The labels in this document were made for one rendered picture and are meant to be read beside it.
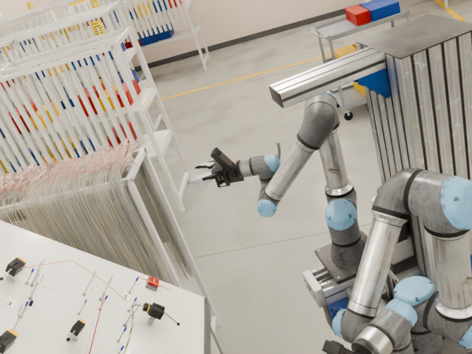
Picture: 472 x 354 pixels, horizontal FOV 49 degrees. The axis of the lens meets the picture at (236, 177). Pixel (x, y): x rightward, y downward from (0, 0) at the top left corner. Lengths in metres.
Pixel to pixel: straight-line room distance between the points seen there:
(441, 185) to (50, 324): 1.50
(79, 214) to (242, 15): 7.55
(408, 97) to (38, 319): 1.53
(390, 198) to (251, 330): 2.39
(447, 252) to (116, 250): 1.97
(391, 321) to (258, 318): 2.44
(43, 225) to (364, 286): 1.96
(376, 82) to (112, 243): 1.84
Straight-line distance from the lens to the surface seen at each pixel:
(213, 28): 10.02
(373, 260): 1.37
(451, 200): 1.27
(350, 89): 6.16
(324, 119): 1.79
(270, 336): 3.52
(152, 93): 5.01
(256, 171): 2.03
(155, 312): 2.26
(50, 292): 2.26
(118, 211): 2.74
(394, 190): 1.34
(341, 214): 1.96
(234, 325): 3.67
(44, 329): 2.12
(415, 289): 1.62
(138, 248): 2.90
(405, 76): 1.45
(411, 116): 1.50
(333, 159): 1.98
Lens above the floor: 2.53
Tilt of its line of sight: 28 degrees down
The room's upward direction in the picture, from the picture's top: 19 degrees counter-clockwise
